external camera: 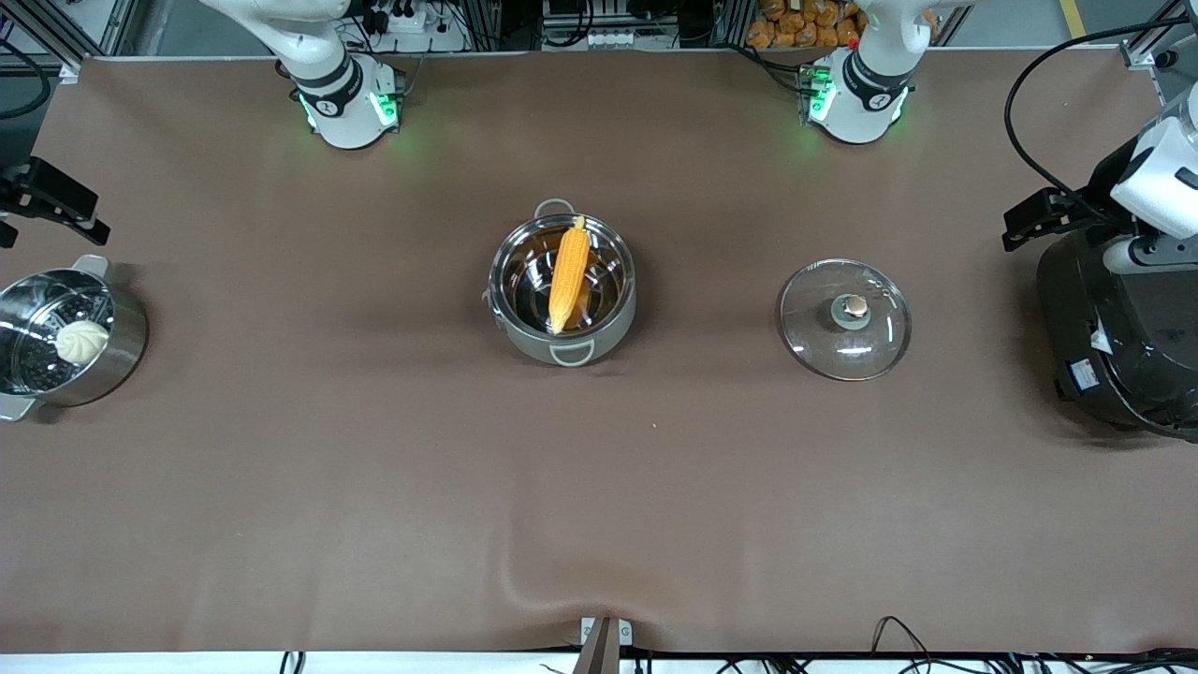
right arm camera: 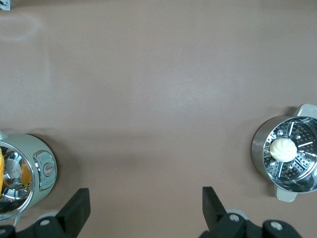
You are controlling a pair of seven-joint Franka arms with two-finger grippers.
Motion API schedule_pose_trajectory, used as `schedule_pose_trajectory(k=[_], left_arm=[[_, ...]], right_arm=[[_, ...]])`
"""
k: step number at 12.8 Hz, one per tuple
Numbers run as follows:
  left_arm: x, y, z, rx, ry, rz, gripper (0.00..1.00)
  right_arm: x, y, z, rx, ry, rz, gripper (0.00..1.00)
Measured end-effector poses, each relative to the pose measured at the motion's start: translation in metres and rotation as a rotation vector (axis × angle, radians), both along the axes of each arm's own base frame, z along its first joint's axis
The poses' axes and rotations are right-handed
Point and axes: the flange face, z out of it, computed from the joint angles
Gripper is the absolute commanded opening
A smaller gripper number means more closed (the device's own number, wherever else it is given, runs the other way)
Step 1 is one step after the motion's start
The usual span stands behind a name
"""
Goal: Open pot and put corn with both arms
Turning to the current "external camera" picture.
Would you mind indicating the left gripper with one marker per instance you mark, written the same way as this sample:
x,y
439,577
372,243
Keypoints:
x,y
1093,208

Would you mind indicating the glass lid with copper knob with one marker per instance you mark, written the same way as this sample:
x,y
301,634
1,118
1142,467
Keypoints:
x,y
842,346

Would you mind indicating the yellow corn cob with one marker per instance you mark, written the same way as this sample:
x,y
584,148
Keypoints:
x,y
568,276

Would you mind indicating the steel steamer pot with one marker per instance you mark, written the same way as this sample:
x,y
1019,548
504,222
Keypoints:
x,y
117,360

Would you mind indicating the white steamed bun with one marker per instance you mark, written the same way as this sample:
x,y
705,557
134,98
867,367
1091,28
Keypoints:
x,y
82,342

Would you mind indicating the black rice cooker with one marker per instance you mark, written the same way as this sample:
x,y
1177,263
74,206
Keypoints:
x,y
1132,346

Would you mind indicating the bag of orange snacks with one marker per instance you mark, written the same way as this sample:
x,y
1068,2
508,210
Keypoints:
x,y
800,26

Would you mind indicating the white power strip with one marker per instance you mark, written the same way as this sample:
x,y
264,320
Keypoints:
x,y
404,19

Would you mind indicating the aluminium frame profile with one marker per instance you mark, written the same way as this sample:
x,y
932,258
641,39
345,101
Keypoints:
x,y
65,28
1161,37

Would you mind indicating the metal bracket with screws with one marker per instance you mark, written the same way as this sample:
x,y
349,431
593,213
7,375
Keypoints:
x,y
606,637

